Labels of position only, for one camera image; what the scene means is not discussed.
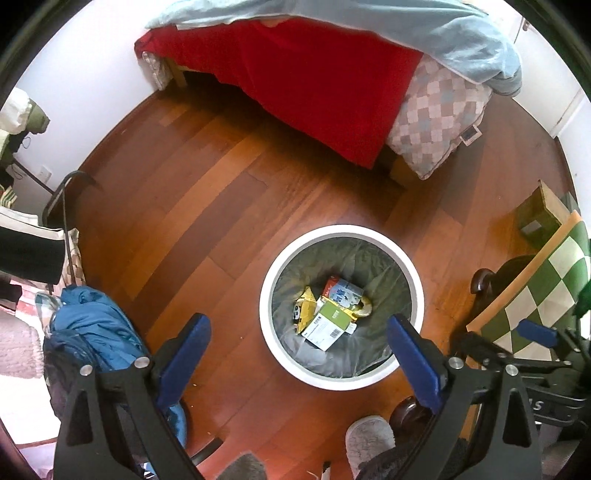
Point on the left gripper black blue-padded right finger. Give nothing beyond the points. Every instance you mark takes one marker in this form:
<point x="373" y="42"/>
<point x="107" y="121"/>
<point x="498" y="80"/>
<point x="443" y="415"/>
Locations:
<point x="504" y="442"/>

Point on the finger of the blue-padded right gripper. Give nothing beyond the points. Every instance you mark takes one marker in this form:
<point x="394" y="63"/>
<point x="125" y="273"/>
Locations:
<point x="540" y="334"/>

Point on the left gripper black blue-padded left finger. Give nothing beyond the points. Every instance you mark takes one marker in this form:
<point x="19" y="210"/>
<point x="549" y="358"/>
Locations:
<point x="91" y="443"/>

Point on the white round trash bin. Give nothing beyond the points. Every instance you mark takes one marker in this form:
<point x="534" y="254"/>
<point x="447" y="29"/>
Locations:
<point x="308" y="239"/>

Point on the green white checkered tablecloth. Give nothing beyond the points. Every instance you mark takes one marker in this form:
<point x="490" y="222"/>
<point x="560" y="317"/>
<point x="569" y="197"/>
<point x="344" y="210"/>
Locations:
<point x="545" y="292"/>

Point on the dark trouser leg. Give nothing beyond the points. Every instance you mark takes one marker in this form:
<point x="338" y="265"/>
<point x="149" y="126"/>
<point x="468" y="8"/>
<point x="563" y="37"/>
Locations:
<point x="390" y="463"/>

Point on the blue jacket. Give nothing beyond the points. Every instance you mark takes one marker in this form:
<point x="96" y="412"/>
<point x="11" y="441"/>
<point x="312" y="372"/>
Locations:
<point x="85" y="327"/>

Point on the pink fuzzy garment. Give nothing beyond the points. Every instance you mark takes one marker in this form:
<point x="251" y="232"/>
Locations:
<point x="20" y="349"/>

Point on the brown cardboard box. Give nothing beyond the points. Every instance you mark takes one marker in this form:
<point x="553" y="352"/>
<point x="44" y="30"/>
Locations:
<point x="541" y="215"/>

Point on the grey fuzzy right slipper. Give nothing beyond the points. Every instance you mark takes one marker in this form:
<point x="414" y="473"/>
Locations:
<point x="367" y="438"/>

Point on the grey fuzzy slipper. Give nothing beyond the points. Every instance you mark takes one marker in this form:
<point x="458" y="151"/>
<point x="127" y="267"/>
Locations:
<point x="367" y="438"/>
<point x="245" y="467"/>

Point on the grey bin liner bag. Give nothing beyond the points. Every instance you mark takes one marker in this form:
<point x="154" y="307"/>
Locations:
<point x="362" y="264"/>

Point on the grey fuzzy left slipper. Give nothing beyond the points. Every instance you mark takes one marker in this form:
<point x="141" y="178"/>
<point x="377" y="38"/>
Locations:
<point x="245" y="467"/>

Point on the green white cardboard box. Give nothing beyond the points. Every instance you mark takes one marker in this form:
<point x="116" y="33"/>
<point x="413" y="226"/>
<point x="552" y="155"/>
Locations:
<point x="329" y="323"/>

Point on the black white cloth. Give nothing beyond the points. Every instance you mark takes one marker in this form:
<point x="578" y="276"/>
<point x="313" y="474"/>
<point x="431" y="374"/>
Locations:
<point x="30" y="251"/>

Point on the red blue printed packet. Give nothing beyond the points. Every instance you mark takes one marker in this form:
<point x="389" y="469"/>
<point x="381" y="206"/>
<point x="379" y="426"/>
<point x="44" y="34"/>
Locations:
<point x="342" y="292"/>

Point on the yellow snack wrapper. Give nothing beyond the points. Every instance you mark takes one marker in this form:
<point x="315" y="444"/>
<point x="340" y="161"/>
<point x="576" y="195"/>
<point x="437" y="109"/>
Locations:
<point x="305" y="305"/>

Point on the checkered pink grey mattress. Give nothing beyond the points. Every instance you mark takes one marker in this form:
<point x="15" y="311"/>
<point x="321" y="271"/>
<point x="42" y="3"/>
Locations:
<point x="439" y="106"/>

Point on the red bed sheet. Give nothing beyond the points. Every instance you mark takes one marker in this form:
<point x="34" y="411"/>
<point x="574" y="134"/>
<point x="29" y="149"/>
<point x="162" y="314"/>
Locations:
<point x="340" y="86"/>

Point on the light blue duvet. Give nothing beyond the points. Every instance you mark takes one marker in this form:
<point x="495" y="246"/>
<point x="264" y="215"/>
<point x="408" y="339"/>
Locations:
<point x="457" y="35"/>

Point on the white green jacket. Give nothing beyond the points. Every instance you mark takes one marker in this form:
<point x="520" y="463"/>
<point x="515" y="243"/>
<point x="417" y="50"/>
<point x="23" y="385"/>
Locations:
<point x="20" y="116"/>

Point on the black chair frame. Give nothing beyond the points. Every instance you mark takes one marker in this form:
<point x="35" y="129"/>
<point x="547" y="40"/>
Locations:
<point x="59" y="196"/>

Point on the wooden bed frame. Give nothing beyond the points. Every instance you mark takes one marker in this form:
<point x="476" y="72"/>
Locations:
<point x="178" y="72"/>

